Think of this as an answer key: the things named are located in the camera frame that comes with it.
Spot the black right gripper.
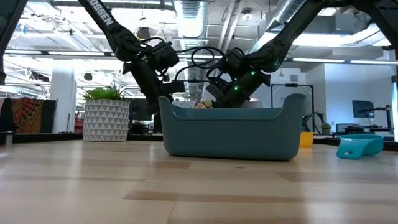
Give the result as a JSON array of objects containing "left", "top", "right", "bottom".
[{"left": 206, "top": 68, "right": 272, "bottom": 109}]

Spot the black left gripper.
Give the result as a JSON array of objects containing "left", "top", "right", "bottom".
[{"left": 122, "top": 57, "right": 186, "bottom": 113}]

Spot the teal plastic basket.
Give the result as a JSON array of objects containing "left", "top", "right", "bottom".
[{"left": 157, "top": 93, "right": 308, "bottom": 162}]

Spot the yellow measuring cup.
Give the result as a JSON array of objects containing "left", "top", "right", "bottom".
[{"left": 299, "top": 131, "right": 316, "bottom": 148}]

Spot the light blue measuring cup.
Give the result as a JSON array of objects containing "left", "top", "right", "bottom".
[{"left": 336, "top": 133, "right": 385, "bottom": 161}]

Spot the black desk monitor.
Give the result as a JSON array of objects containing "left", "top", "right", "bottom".
[{"left": 129, "top": 98, "right": 155, "bottom": 123}]

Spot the multicoloured round object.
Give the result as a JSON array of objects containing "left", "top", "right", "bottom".
[{"left": 195, "top": 100, "right": 215, "bottom": 110}]

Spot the black ceiling device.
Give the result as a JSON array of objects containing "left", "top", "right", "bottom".
[{"left": 136, "top": 26, "right": 152, "bottom": 41}]

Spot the succulent in triangle-patterned pot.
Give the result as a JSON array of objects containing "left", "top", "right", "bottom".
[{"left": 82, "top": 81, "right": 131, "bottom": 142}]

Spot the long ceiling light strip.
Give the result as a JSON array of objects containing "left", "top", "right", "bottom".
[
  {"left": 285, "top": 56, "right": 397, "bottom": 65},
  {"left": 4, "top": 49, "right": 200, "bottom": 60}
]

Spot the background laptop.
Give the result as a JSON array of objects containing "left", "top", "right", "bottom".
[{"left": 335, "top": 123, "right": 358, "bottom": 134}]

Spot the orange patterned tapestry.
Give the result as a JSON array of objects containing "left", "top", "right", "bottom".
[{"left": 11, "top": 97, "right": 45, "bottom": 134}]

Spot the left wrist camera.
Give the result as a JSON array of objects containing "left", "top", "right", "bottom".
[{"left": 148, "top": 41, "right": 180, "bottom": 75}]

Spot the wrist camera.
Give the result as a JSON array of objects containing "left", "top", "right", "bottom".
[
  {"left": 214, "top": 48, "right": 248, "bottom": 75},
  {"left": 148, "top": 41, "right": 180, "bottom": 75}
]

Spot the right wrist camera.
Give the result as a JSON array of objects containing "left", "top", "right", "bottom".
[{"left": 214, "top": 48, "right": 248, "bottom": 75}]

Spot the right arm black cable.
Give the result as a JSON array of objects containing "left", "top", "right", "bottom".
[{"left": 174, "top": 45, "right": 225, "bottom": 82}]

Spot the silver ventilation duct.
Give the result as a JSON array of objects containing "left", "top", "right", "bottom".
[{"left": 172, "top": 0, "right": 208, "bottom": 100}]

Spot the black aluminium table frame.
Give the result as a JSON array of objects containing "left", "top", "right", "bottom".
[{"left": 0, "top": 132, "right": 398, "bottom": 152}]

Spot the black wall monitor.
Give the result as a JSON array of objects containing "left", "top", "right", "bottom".
[{"left": 352, "top": 100, "right": 376, "bottom": 119}]

